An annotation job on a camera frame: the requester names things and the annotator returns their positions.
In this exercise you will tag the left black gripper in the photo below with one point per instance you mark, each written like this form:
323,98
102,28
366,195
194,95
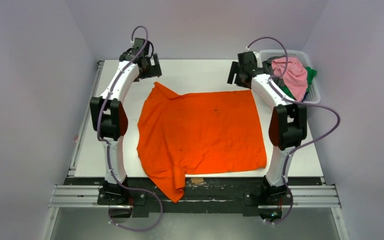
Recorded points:
154,70

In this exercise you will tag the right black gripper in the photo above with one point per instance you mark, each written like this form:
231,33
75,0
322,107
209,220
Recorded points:
235,76

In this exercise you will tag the orange t-shirt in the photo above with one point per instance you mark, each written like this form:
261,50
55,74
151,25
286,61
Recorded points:
196,134

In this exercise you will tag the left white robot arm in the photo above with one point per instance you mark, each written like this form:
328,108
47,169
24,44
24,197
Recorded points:
110,121

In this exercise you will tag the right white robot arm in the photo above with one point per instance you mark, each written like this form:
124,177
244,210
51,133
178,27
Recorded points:
287,127

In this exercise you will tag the pink t-shirt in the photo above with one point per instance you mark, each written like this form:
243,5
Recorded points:
279,65

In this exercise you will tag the green t-shirt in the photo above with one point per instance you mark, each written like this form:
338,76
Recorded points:
309,74

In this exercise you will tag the white plastic laundry basket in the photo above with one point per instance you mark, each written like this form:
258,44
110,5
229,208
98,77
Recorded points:
313,94

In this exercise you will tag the brown tape piece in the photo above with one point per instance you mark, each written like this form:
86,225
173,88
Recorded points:
197,180

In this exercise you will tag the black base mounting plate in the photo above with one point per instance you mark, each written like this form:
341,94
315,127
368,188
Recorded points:
218,195

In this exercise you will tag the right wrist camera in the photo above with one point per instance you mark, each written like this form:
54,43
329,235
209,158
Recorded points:
247,60

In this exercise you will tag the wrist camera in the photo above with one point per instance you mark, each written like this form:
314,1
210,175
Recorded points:
141,43
247,60

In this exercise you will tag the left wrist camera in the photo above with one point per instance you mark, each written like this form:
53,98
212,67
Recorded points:
141,43

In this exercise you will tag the aluminium frame rail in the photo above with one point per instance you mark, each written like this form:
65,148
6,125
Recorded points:
325,222

